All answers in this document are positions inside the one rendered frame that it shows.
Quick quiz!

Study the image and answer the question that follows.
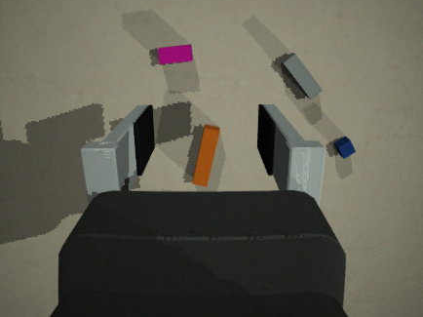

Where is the grey rectangular block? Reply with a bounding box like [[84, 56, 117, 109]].
[[281, 53, 322, 99]]

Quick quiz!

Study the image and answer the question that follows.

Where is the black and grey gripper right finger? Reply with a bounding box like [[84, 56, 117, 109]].
[[257, 104, 326, 206]]

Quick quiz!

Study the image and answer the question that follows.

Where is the magenta block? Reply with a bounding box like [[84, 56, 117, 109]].
[[158, 45, 192, 64]]

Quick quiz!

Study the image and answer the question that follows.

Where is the small blue cube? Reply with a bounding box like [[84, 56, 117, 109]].
[[334, 137, 356, 159]]

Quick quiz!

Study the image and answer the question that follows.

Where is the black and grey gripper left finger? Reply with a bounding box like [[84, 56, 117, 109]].
[[80, 105, 155, 204]]

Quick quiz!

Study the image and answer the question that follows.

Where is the orange rectangular block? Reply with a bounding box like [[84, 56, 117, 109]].
[[192, 124, 220, 186]]

